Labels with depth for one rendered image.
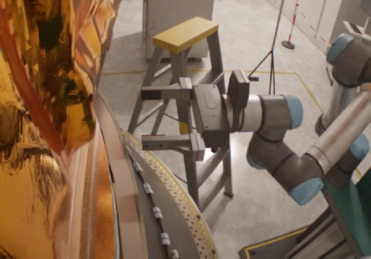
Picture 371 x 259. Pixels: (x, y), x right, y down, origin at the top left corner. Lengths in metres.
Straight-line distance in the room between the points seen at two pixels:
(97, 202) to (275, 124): 0.36
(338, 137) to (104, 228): 0.51
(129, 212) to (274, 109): 0.33
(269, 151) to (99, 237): 0.39
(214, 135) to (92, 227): 0.26
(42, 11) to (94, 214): 0.31
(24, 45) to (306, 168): 0.54
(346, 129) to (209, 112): 0.33
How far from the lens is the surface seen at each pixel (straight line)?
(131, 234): 0.45
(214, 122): 0.49
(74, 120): 0.29
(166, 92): 0.57
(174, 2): 3.60
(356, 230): 1.15
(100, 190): 0.45
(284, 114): 0.56
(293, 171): 0.59
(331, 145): 0.62
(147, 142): 0.47
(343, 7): 5.61
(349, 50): 0.79
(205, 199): 2.14
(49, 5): 0.21
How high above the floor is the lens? 2.13
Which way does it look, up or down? 42 degrees down
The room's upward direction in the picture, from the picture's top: 4 degrees clockwise
